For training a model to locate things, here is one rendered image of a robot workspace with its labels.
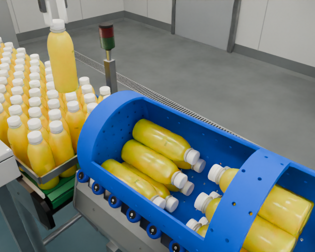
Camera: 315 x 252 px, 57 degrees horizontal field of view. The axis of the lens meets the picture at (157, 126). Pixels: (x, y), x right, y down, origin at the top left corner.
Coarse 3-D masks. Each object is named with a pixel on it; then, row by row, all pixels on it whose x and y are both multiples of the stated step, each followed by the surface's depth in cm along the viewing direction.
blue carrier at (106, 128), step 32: (128, 96) 78; (96, 128) 73; (128, 128) 89; (192, 128) 83; (96, 160) 84; (224, 160) 81; (256, 160) 57; (288, 160) 59; (128, 192) 67; (192, 192) 85; (224, 192) 54; (256, 192) 52; (160, 224) 64; (224, 224) 53
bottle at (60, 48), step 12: (48, 36) 79; (60, 36) 78; (48, 48) 80; (60, 48) 79; (72, 48) 82; (60, 60) 81; (72, 60) 83; (60, 72) 83; (72, 72) 84; (60, 84) 85; (72, 84) 86
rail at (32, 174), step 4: (16, 160) 95; (20, 160) 95; (20, 164) 94; (24, 164) 93; (24, 168) 93; (28, 168) 92; (28, 172) 92; (32, 172) 90; (32, 176) 91; (36, 176) 89; (36, 180) 90; (40, 180) 90
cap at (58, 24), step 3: (54, 21) 77; (57, 21) 77; (60, 21) 77; (63, 21) 78; (54, 24) 76; (57, 24) 77; (60, 24) 77; (63, 24) 78; (51, 27) 77; (54, 27) 77; (57, 27) 77; (60, 27) 78; (63, 27) 78
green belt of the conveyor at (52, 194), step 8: (80, 168) 103; (72, 176) 100; (64, 184) 97; (72, 184) 98; (48, 192) 94; (56, 192) 94; (64, 192) 96; (72, 192) 98; (48, 200) 98; (56, 200) 94; (64, 200) 96
